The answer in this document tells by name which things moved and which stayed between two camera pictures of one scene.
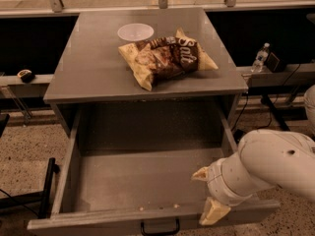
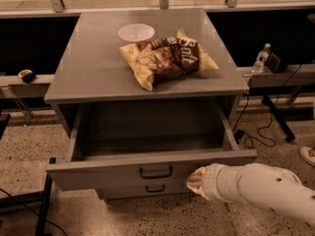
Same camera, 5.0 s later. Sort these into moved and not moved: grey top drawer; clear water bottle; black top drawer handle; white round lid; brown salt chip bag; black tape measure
Moved: black top drawer handle; grey top drawer
Not moved: black tape measure; clear water bottle; white round lid; brown salt chip bag
